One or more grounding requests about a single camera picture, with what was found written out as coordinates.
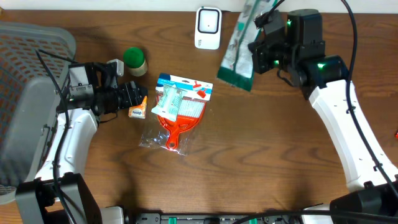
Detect white barcode scanner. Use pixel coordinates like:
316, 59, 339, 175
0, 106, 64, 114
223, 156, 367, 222
194, 6, 222, 50

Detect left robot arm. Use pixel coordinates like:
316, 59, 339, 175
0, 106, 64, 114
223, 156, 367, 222
16, 59, 147, 223

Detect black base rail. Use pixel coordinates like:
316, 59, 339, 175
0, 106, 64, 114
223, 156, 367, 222
133, 212, 368, 224

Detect orange snack box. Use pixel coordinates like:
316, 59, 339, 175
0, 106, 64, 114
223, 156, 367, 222
128, 96, 147, 119

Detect green grip gloves package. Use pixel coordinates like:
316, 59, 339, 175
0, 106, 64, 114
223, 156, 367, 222
217, 0, 278, 91

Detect red dustpan brush package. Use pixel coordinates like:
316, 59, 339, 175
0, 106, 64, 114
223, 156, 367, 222
139, 73, 213, 156

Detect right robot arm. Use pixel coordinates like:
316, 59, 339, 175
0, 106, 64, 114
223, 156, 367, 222
248, 9, 397, 223

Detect green lid white jar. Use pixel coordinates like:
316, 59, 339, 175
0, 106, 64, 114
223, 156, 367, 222
123, 47, 148, 77

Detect grey plastic mesh basket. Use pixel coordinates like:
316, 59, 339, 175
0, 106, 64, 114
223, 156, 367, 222
1, 22, 76, 204

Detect pale green wipes packet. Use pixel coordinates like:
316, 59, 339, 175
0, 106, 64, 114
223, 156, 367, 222
151, 85, 187, 121

